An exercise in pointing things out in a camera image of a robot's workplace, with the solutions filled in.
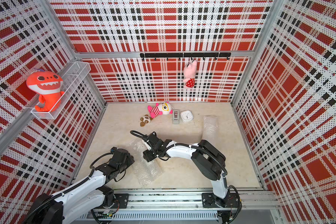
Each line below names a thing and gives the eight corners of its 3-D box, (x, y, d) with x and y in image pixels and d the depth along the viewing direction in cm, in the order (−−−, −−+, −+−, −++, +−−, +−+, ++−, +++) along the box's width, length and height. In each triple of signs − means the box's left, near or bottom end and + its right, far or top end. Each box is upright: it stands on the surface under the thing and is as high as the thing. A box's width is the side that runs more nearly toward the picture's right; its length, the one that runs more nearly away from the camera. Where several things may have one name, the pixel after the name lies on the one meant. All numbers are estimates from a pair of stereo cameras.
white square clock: (180, 122, 110) (180, 119, 107) (180, 113, 116) (180, 110, 113) (193, 122, 110) (193, 119, 107) (192, 113, 116) (192, 110, 113)
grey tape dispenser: (172, 124, 109) (172, 120, 106) (172, 113, 117) (172, 109, 113) (180, 124, 109) (180, 120, 105) (179, 113, 117) (179, 109, 113)
